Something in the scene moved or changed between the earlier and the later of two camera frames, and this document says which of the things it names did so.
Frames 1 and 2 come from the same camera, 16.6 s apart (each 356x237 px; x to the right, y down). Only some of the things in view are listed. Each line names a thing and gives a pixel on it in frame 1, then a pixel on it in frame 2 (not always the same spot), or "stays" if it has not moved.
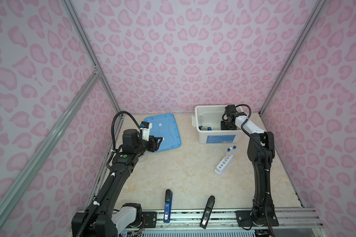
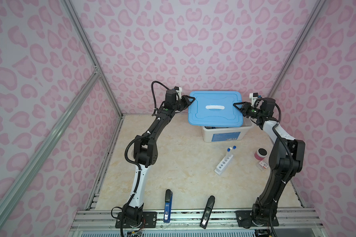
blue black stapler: (168, 195) stays
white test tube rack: (219, 168) stays
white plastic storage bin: (207, 119) stays
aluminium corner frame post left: (91, 53) stays
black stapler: (207, 212) stays
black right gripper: (223, 125) → (246, 108)
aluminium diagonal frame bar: (9, 200) stays
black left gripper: (153, 145) → (186, 101)
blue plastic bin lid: (165, 126) → (215, 108)
